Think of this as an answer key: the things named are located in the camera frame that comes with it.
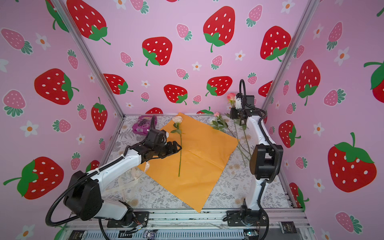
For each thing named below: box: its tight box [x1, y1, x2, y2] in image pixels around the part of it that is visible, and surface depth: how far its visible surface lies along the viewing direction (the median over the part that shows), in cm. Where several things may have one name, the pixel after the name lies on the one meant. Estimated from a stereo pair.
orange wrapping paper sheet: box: [138, 114, 240, 213], surface depth 95 cm
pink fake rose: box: [227, 92, 236, 108], surface depth 97 cm
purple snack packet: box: [132, 115, 158, 136], surface depth 109 cm
